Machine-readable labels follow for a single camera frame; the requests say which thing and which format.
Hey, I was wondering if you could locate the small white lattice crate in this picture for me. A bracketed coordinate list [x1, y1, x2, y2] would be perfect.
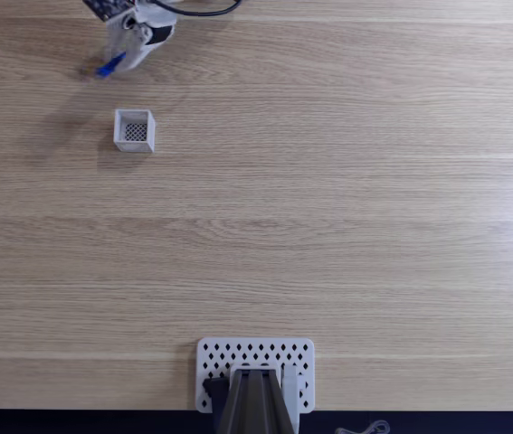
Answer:
[112, 108, 157, 154]

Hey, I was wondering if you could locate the black clamp piece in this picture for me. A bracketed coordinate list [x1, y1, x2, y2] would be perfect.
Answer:
[202, 376, 231, 404]

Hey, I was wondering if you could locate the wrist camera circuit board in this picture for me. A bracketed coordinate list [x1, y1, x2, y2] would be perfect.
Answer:
[82, 0, 138, 23]

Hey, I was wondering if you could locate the black camera cable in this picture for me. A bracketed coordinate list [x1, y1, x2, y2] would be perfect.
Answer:
[150, 0, 244, 18]

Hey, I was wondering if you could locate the white perforated base plate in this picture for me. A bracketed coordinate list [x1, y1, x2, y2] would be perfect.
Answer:
[195, 336, 316, 414]

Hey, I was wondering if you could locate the dark grey camera mast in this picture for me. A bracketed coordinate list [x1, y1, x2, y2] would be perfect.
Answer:
[214, 368, 297, 434]

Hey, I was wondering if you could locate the thin grey cable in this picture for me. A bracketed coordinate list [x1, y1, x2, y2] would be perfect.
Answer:
[334, 420, 392, 434]

